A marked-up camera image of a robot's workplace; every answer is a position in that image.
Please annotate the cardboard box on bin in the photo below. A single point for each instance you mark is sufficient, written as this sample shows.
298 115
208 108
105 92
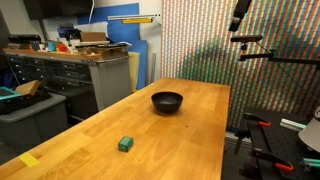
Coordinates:
29 88

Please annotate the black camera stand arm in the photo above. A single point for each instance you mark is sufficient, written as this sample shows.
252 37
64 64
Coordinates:
273 58

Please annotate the black orange clamp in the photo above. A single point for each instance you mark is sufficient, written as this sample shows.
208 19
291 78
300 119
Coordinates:
276 161
257 119

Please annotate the small green box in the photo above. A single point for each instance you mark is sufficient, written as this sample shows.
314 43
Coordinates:
125 144

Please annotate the upper black orange clamp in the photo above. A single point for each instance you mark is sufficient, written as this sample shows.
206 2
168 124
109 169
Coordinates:
257 119

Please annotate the lower black orange clamp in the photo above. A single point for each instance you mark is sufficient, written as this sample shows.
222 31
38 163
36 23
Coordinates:
276 161

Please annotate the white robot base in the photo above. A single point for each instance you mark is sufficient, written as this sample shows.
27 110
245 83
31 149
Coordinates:
310 135

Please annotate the black bowl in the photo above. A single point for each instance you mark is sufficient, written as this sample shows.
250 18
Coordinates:
167 102

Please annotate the teal tray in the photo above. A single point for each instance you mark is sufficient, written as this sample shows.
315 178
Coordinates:
6 93

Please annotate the grey storage bin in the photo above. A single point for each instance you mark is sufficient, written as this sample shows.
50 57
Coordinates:
33 125

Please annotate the black monitor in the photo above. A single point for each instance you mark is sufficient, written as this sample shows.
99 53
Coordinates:
46 9

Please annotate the black optical breadboard table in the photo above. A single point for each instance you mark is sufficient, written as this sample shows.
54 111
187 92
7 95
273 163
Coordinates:
279 141

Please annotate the grey drawer cabinet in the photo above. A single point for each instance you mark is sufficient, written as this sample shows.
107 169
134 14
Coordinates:
89 82

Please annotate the blue foam board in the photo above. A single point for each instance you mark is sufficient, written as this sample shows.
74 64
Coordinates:
119 32

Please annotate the yellow level tool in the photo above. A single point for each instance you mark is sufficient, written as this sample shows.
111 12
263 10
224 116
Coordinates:
137 21

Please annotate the brown cardboard box on cabinet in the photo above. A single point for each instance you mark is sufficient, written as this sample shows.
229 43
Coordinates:
93 36

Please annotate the aluminium extrusion bar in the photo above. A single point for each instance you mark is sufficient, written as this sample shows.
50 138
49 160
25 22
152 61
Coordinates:
291 125

